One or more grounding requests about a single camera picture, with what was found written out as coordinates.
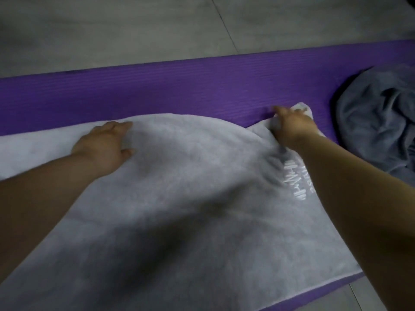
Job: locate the person's left hand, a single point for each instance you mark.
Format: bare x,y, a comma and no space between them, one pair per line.
100,148

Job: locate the person's right forearm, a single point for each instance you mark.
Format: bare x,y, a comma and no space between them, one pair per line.
363,207

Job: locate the whitish grey towel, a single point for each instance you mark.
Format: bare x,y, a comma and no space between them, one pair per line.
194,165

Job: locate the purple yoga mat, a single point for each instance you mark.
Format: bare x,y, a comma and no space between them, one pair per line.
162,90

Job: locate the person's left forearm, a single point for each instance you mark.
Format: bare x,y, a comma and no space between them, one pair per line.
39,204

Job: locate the dark grey towel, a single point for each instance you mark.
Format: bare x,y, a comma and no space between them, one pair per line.
373,126

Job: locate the person's right hand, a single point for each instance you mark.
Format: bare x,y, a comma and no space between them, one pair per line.
295,129

